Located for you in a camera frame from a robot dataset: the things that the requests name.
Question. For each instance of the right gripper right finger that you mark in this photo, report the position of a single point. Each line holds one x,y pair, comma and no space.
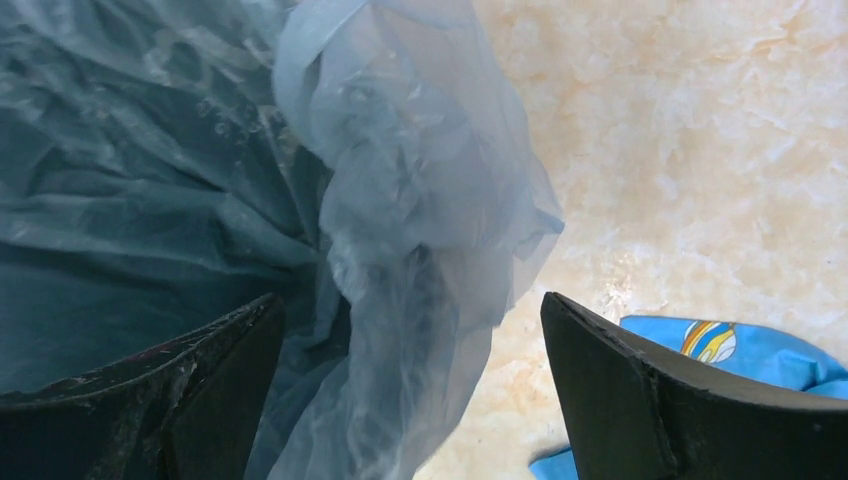
676,411

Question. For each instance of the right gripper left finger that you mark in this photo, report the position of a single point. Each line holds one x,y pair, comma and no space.
185,409

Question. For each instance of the translucent blue trash bag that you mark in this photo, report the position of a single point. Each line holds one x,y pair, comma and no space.
165,163

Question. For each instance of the blue patterned cloth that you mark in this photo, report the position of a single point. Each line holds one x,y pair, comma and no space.
748,351

